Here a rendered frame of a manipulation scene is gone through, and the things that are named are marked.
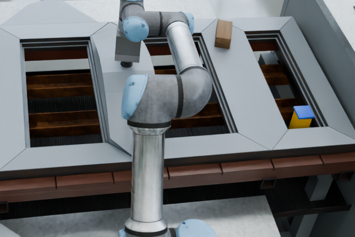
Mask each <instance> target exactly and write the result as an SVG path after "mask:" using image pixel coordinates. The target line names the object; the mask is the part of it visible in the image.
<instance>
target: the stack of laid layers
mask: <svg viewBox="0 0 355 237"><path fill-rule="evenodd" d="M109 29H117V25H116V24H114V23H112V22H109V23H107V24H106V25H105V26H103V27H102V28H101V29H99V30H98V31H96V32H95V33H94V34H97V33H100V32H103V31H106V30H109ZM244 33H245V35H246V37H247V39H248V42H249V43H260V42H275V43H276V45H277V47H278V49H279V51H280V53H281V55H282V57H283V59H284V61H285V64H286V66H287V68H288V70H289V72H290V74H291V76H292V78H293V80H294V82H295V84H296V86H297V88H298V90H299V92H300V94H301V96H302V98H303V100H304V102H305V104H306V106H310V108H311V110H312V112H313V114H314V116H315V117H314V118H313V121H314V123H315V125H316V127H327V126H328V124H327V122H326V120H325V118H324V117H323V115H322V113H321V111H320V109H319V107H318V105H317V103H316V101H315V99H314V97H313V95H312V93H311V91H310V89H309V87H308V85H307V83H306V81H305V79H304V77H303V75H302V73H301V71H300V69H299V67H298V65H297V63H296V61H295V59H294V57H293V56H292V54H291V52H290V50H289V48H288V46H287V44H286V42H285V40H284V38H283V36H282V34H281V32H280V30H272V31H244ZM94 34H93V35H94ZM192 38H193V41H194V43H195V45H197V46H198V49H199V52H200V55H201V57H202V61H203V64H204V66H205V68H206V69H207V70H208V72H209V74H210V77H211V80H212V88H213V91H214V94H215V96H216V100H217V102H218V105H219V108H220V111H221V114H222V116H223V119H224V122H225V125H226V127H227V131H228V133H229V134H231V133H238V130H237V127H236V125H235V122H234V120H233V117H232V114H231V112H230V109H229V106H228V104H227V101H226V98H225V95H224V93H223V90H222V87H221V85H220V82H219V79H218V76H217V74H216V71H215V69H214V66H213V63H212V61H211V58H210V55H209V52H208V49H207V47H206V44H205V42H204V39H203V36H202V34H201V33H193V34H192ZM143 42H144V43H145V45H146V47H153V46H169V44H168V41H167V37H166V36H160V35H148V36H147V38H146V39H144V40H143ZM85 49H87V55H88V61H89V67H90V73H91V79H92V86H93V90H94V96H95V102H96V108H97V114H98V120H99V127H100V133H101V138H102V142H103V143H110V144H112V145H113V146H115V147H117V148H119V149H120V150H122V151H124V152H125V153H127V154H129V153H128V152H127V151H125V150H124V149H122V148H121V147H120V146H119V145H118V144H116V143H115V142H114V141H112V140H111V139H110V136H109V126H108V117H107V107H106V98H105V90H104V82H103V77H102V70H101V65H100V59H99V55H98V52H97V48H96V46H95V43H94V41H93V39H92V36H90V37H62V38H46V39H20V53H21V71H22V89H23V107H24V126H25V143H26V148H30V133H29V116H28V107H27V91H26V74H25V58H24V52H31V51H58V50H85ZM352 152H355V144H347V145H334V146H320V147H307V148H293V149H280V150H265V151H252V152H245V153H233V154H220V155H208V156H195V157H182V158H170V159H164V167H166V168H168V167H177V166H190V165H203V164H216V163H219V164H220V163H228V162H241V161H249V160H262V159H270V160H271V159H274V158H287V157H300V156H313V155H319V156H320V155H326V154H339V153H352ZM129 155H130V154H129ZM131 156H132V155H131ZM126 170H132V162H123V163H109V164H94V165H80V166H66V167H52V168H38V169H24V170H9V171H1V172H0V181H8V180H15V179H28V178H41V177H54V178H56V176H67V175H80V174H92V173H105V172H111V173H113V172H118V171H126Z"/></svg>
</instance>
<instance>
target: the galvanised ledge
mask: <svg viewBox="0 0 355 237"><path fill-rule="evenodd" d="M130 212H131V208H122V209H116V210H104V211H93V212H82V213H71V214H60V215H49V216H38V217H27V218H20V219H9V220H0V223H2V224H3V225H4V226H6V227H7V228H8V229H10V230H11V231H13V232H14V233H16V234H17V235H19V236H20V237H119V230H122V229H125V222H126V221H127V220H128V219H129V218H130ZM162 218H163V219H164V220H165V221H166V222H167V228H171V227H178V226H179V225H180V224H181V223H182V222H183V221H185V220H188V219H197V220H202V221H204V222H206V223H207V224H208V225H209V226H211V227H212V228H213V229H214V231H215V233H216V235H217V237H281V236H280V233H279V231H278V228H277V225H276V223H275V220H274V217H273V215H272V212H271V210H270V207H269V204H268V202H267V199H266V196H265V195H262V196H251V197H240V198H229V199H222V200H211V201H200V202H188V203H177V204H166V205H163V212H162Z"/></svg>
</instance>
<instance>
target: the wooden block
mask: <svg viewBox="0 0 355 237"><path fill-rule="evenodd" d="M231 36H232V22H231V21H224V20H218V21H217V27H216V36H215V43H214V47H218V48H224V49H229V48H230V43H231Z"/></svg>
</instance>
